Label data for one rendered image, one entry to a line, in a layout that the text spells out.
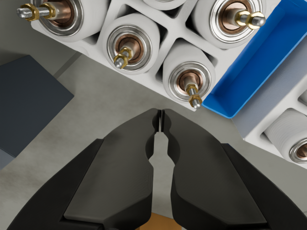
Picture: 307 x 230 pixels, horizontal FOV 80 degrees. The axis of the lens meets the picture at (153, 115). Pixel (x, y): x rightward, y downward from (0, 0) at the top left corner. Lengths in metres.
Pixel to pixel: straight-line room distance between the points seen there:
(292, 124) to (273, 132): 0.04
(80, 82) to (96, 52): 0.26
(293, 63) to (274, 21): 0.14
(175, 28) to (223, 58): 0.11
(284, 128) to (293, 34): 0.22
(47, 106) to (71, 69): 0.15
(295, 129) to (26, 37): 0.74
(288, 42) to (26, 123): 0.65
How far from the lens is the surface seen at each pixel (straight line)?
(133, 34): 0.32
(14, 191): 1.25
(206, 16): 0.32
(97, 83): 0.65
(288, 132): 0.50
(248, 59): 0.63
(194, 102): 0.26
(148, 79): 0.41
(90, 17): 0.34
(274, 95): 0.53
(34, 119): 0.56
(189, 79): 0.32
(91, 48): 0.42
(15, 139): 0.51
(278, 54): 0.56
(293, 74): 0.53
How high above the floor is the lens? 0.57
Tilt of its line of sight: 58 degrees down
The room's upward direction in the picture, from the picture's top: 174 degrees counter-clockwise
